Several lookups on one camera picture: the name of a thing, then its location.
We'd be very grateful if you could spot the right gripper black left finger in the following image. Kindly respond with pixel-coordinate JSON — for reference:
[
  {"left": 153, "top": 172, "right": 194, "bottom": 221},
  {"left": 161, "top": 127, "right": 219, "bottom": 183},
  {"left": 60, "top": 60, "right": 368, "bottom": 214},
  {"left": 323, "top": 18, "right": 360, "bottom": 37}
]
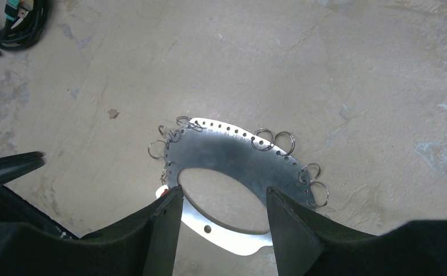
[{"left": 0, "top": 187, "right": 183, "bottom": 275}]

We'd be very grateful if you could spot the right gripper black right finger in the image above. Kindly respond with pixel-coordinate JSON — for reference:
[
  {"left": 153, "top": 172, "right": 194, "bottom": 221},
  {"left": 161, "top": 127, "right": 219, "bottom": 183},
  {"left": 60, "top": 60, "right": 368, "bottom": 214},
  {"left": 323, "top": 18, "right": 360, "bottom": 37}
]
[{"left": 267, "top": 187, "right": 447, "bottom": 275}]

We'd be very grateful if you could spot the silver metal key holder plate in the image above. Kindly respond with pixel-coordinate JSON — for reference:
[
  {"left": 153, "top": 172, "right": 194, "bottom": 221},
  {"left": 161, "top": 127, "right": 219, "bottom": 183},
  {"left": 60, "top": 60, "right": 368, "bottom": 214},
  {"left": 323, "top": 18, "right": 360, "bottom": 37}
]
[{"left": 147, "top": 116, "right": 330, "bottom": 257}]

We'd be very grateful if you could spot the coiled black cable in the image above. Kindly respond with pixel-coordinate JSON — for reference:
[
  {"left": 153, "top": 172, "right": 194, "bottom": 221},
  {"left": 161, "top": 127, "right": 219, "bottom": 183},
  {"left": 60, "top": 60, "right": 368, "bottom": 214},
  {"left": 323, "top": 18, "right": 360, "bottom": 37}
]
[{"left": 0, "top": 0, "right": 51, "bottom": 52}]

